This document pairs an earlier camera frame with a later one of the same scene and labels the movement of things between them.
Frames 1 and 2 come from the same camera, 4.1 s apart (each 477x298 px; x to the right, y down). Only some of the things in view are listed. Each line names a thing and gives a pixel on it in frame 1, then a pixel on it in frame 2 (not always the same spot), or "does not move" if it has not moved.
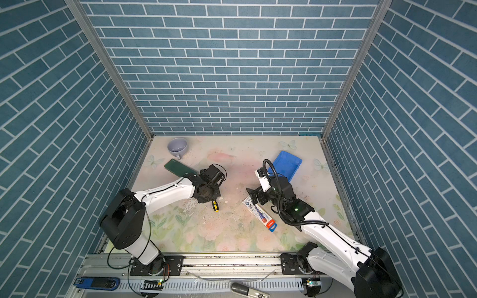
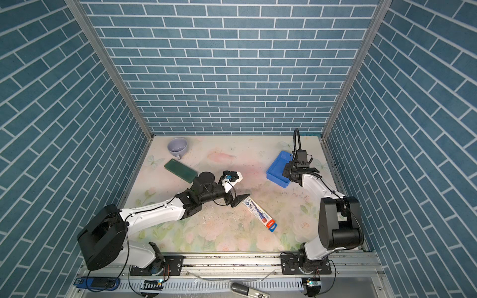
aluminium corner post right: x=381 y=10 does not move
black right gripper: x=261 y=194 -> x=286 y=172
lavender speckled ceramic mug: x=177 y=147 does not move
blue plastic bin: x=286 y=164 does not move
